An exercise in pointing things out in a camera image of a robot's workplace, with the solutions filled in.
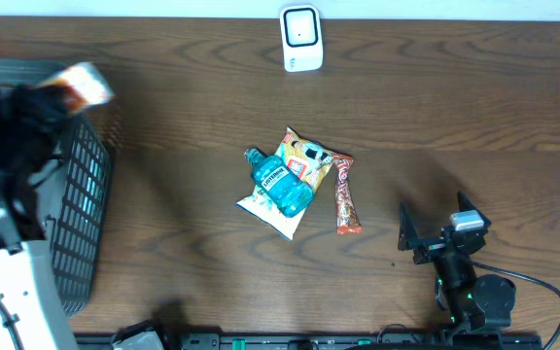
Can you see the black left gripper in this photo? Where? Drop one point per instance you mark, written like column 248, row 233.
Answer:
column 45, row 100

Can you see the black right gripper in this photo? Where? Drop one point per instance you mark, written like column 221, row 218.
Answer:
column 409, row 239

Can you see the small orange snack packet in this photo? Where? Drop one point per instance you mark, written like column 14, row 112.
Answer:
column 82, row 86

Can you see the orange red candy bar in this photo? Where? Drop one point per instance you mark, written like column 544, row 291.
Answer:
column 347, row 221

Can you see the yellow white snack bag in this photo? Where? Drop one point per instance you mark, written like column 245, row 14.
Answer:
column 310, row 161

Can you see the blue Listerine mouthwash bottle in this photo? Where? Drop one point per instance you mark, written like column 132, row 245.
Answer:
column 283, row 187

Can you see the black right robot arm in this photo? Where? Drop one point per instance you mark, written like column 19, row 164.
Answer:
column 476, row 303

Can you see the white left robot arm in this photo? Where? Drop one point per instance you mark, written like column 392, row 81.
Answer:
column 31, row 313

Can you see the white barcode scanner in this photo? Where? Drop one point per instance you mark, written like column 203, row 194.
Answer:
column 302, row 39

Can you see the grey plastic mesh basket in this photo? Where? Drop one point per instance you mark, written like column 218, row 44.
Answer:
column 72, row 192

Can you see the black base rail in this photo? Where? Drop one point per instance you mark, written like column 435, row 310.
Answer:
column 394, row 339

